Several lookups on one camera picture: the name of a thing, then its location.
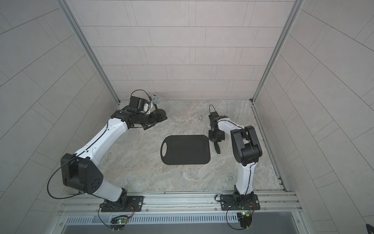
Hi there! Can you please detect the black knife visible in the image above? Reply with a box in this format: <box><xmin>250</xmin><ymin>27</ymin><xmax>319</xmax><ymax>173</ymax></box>
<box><xmin>213</xmin><ymin>141</ymin><xmax>221</xmax><ymax>154</ymax></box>

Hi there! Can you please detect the black cutting board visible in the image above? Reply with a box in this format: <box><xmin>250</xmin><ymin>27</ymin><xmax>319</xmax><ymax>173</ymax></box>
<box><xmin>160</xmin><ymin>135</ymin><xmax>210</xmax><ymax>165</ymax></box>

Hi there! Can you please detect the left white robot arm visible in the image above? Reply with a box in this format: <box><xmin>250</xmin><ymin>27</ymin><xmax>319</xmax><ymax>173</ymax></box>
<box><xmin>61</xmin><ymin>109</ymin><xmax>167</xmax><ymax>204</ymax></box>

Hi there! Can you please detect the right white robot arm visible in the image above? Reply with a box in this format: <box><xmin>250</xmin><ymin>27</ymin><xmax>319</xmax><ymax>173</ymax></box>
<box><xmin>208</xmin><ymin>116</ymin><xmax>263</xmax><ymax>197</ymax></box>

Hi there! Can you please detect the right green circuit board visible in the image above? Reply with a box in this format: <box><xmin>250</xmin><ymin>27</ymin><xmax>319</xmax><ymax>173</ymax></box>
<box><xmin>237</xmin><ymin>213</ymin><xmax>253</xmax><ymax>229</ymax></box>

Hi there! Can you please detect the green circuit board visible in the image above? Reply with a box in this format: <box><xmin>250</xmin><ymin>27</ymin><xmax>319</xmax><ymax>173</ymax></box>
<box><xmin>237</xmin><ymin>213</ymin><xmax>253</xmax><ymax>229</ymax></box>
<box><xmin>110</xmin><ymin>215</ymin><xmax>129</xmax><ymax>231</ymax></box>

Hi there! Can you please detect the left green circuit board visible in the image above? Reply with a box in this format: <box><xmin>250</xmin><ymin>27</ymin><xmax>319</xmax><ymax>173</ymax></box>
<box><xmin>110</xmin><ymin>215</ymin><xmax>129</xmax><ymax>231</ymax></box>

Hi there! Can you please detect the black microphone stand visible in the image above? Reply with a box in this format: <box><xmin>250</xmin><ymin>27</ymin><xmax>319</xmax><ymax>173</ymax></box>
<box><xmin>153</xmin><ymin>104</ymin><xmax>167</xmax><ymax>122</ymax></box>

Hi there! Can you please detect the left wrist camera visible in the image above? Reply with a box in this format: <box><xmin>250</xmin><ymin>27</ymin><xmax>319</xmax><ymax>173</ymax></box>
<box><xmin>127</xmin><ymin>96</ymin><xmax>151</xmax><ymax>113</ymax></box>

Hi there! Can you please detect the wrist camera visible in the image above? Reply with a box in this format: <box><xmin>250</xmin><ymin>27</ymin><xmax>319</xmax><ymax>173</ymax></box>
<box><xmin>208</xmin><ymin>111</ymin><xmax>219</xmax><ymax>121</ymax></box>
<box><xmin>127</xmin><ymin>96</ymin><xmax>151</xmax><ymax>113</ymax></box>

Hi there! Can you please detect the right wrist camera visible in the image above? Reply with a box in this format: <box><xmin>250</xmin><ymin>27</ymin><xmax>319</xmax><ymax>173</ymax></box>
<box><xmin>208</xmin><ymin>111</ymin><xmax>219</xmax><ymax>121</ymax></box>

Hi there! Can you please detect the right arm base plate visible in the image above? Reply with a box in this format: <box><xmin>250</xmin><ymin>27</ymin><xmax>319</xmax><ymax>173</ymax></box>
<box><xmin>214</xmin><ymin>193</ymin><xmax>261</xmax><ymax>211</ymax></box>

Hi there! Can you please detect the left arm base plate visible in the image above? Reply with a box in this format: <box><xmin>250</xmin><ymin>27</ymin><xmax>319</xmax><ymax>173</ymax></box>
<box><xmin>100</xmin><ymin>196</ymin><xmax>145</xmax><ymax>212</ymax></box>

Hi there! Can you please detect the aluminium rail frame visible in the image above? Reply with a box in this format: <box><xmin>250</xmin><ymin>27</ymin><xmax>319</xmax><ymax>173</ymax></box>
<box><xmin>58</xmin><ymin>191</ymin><xmax>303</xmax><ymax>217</ymax></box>

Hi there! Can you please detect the left corner aluminium post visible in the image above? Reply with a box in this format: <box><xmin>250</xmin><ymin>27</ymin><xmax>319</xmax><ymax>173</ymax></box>
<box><xmin>56</xmin><ymin>0</ymin><xmax>121</xmax><ymax>105</ymax></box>

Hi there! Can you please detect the corner aluminium post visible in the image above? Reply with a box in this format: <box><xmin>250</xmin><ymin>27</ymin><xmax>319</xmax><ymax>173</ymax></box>
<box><xmin>251</xmin><ymin>0</ymin><xmax>304</xmax><ymax>104</ymax></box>
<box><xmin>56</xmin><ymin>0</ymin><xmax>121</xmax><ymax>105</ymax></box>

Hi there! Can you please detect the right corner aluminium post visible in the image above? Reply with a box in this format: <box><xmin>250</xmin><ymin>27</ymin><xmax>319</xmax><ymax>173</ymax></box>
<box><xmin>251</xmin><ymin>0</ymin><xmax>304</xmax><ymax>104</ymax></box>

